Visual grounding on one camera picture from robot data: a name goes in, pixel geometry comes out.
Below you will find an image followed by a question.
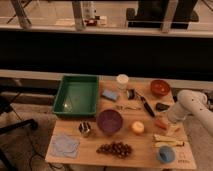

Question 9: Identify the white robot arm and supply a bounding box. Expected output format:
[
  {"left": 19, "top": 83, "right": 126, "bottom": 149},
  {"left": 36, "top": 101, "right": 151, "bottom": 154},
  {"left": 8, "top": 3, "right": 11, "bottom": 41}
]
[{"left": 166, "top": 90, "right": 213, "bottom": 136}]

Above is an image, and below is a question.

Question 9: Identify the white plastic cup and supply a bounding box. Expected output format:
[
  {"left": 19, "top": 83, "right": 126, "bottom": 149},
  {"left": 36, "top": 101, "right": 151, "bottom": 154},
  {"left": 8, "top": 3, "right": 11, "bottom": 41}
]
[{"left": 116, "top": 74, "right": 129, "bottom": 90}]

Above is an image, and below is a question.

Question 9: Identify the metal cup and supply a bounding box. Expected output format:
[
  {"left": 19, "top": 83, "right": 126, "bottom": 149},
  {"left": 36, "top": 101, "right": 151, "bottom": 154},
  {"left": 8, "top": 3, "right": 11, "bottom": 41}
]
[{"left": 79, "top": 122, "right": 91, "bottom": 137}]

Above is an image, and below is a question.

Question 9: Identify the blue plastic cup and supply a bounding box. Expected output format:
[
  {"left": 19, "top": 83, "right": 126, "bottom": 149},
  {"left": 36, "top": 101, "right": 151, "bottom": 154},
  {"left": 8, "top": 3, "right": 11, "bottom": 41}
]
[{"left": 156, "top": 146, "right": 175, "bottom": 164}]

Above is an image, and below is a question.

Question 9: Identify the blue sponge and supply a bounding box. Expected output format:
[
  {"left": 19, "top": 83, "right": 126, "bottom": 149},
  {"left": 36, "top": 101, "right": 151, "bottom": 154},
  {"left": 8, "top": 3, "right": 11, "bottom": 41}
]
[{"left": 102, "top": 89, "right": 118, "bottom": 101}]

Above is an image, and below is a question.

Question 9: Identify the small metal utensil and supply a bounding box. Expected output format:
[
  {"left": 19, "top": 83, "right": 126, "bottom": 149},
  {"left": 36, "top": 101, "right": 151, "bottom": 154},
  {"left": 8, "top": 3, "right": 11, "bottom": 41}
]
[{"left": 115, "top": 105, "right": 141, "bottom": 110}]

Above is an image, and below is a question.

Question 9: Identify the small metal can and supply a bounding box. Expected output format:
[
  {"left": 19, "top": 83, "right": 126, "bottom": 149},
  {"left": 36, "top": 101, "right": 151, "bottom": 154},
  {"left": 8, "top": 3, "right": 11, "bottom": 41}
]
[{"left": 126, "top": 89, "right": 135, "bottom": 100}]

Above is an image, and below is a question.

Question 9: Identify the green plastic tray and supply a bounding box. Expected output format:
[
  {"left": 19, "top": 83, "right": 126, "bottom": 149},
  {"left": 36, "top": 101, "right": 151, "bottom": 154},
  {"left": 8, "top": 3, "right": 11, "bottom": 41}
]
[{"left": 53, "top": 75, "right": 99, "bottom": 118}]

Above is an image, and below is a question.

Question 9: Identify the purple bowl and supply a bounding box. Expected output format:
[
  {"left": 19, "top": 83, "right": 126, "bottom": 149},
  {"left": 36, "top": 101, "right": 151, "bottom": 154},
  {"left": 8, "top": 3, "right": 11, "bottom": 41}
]
[{"left": 96, "top": 109, "right": 123, "bottom": 135}]

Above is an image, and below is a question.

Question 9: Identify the yellow round fruit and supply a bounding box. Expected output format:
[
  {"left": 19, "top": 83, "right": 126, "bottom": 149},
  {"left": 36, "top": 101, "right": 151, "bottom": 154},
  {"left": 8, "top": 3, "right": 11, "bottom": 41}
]
[{"left": 131, "top": 121, "right": 145, "bottom": 135}]

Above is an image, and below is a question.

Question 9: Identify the black rectangular block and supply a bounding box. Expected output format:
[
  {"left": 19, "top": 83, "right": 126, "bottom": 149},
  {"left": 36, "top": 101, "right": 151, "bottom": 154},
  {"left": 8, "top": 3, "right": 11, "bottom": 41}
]
[{"left": 155, "top": 103, "right": 169, "bottom": 111}]

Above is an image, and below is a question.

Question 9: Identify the bunch of dark grapes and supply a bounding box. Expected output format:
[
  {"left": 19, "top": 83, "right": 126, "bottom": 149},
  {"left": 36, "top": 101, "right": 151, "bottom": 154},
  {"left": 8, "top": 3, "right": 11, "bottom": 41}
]
[{"left": 96, "top": 142, "right": 133, "bottom": 158}]

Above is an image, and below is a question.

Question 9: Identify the blue cloth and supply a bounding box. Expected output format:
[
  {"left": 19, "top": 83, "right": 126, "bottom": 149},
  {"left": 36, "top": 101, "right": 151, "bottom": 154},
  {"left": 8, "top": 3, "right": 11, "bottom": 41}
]
[{"left": 51, "top": 134, "right": 80, "bottom": 158}]

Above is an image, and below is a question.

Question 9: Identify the black chair base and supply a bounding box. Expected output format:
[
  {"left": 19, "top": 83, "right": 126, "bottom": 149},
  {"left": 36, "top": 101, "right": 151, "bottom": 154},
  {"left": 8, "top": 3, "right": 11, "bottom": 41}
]
[{"left": 0, "top": 94, "right": 39, "bottom": 171}]

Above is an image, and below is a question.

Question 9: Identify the black handled knife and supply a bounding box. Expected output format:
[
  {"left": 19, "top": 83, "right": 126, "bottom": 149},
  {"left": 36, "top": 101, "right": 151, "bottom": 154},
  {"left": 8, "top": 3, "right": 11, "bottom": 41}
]
[{"left": 136, "top": 92, "right": 155, "bottom": 117}]

